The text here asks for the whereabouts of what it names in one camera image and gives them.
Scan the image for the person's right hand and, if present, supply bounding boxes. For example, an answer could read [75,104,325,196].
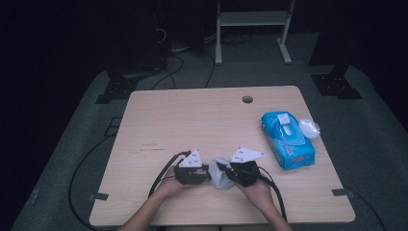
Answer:
[235,175,277,215]

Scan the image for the tangle of black floor cables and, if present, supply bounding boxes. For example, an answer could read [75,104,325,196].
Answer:
[150,25,254,90]

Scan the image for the black stand base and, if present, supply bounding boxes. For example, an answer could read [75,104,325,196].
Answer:
[94,76,139,105]
[311,65,364,100]

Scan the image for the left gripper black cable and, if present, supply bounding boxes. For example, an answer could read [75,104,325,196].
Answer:
[147,149,191,198]

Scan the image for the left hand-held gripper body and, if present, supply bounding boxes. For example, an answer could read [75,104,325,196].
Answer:
[173,148,204,186]

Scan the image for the black tape floor outline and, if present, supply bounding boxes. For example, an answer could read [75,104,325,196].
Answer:
[104,116,123,137]

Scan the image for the white metal stand frame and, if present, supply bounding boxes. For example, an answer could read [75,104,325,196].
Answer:
[215,0,296,66]

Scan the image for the long black floor cable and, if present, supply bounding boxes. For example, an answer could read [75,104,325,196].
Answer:
[343,184,389,231]
[67,134,112,231]

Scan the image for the white wet wipe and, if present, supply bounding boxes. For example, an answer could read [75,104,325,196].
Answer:
[208,156,237,191]

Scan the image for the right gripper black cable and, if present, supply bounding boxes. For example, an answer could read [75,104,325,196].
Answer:
[256,165,288,222]

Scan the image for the grey tape strip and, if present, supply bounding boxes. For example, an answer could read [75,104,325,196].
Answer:
[88,192,110,202]
[331,188,355,197]

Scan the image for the dark equipment cabinet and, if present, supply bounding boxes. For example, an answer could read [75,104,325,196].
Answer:
[105,0,165,76]

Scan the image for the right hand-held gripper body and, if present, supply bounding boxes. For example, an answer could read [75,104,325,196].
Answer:
[229,146,268,188]

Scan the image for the blue wet wipes pack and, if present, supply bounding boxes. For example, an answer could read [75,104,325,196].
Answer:
[260,110,321,171]

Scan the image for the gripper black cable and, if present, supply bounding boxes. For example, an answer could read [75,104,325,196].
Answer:
[256,165,288,222]
[147,149,191,198]

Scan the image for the person's left hand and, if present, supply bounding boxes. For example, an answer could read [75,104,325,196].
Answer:
[150,167,191,201]

